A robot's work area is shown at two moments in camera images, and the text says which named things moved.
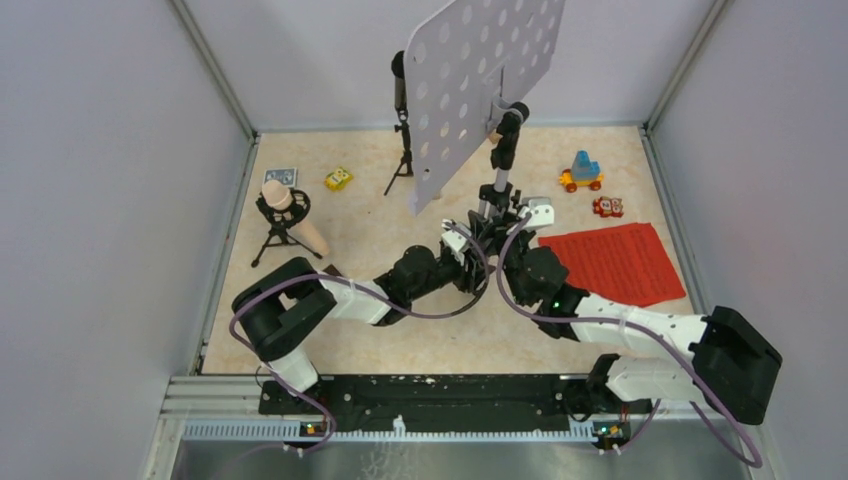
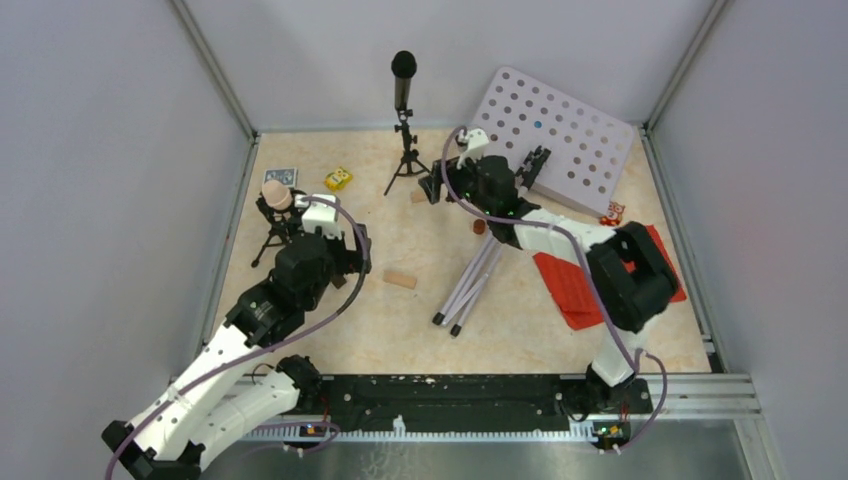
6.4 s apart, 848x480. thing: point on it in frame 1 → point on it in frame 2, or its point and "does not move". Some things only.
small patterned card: (286, 176) does not move
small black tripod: (406, 166) does not move
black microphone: (397, 67) does not move
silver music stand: (468, 68) → (587, 153)
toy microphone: (284, 209) does not move
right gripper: (499, 230) → (432, 183)
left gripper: (477, 274) → (354, 260)
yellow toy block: (337, 179) does not move
